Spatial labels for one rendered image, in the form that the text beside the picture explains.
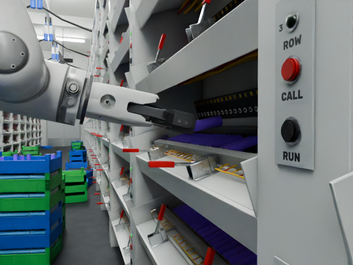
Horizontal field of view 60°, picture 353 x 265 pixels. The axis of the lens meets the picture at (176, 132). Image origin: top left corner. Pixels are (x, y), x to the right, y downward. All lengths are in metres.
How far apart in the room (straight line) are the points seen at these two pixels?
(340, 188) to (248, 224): 0.13
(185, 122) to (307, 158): 0.29
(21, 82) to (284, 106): 0.27
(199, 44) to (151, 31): 0.49
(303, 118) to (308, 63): 0.04
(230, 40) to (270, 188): 0.16
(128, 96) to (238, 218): 0.22
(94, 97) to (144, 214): 0.51
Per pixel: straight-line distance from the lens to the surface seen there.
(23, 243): 1.53
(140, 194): 0.87
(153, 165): 0.42
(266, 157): 0.26
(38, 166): 1.44
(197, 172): 0.43
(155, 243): 0.73
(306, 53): 0.22
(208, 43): 0.39
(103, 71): 2.27
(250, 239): 0.31
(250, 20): 0.31
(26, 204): 1.48
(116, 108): 0.43
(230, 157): 0.42
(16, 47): 0.38
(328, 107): 0.21
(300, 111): 0.22
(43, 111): 0.45
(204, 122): 0.51
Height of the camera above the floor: 0.60
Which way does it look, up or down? 1 degrees down
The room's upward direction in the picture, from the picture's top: straight up
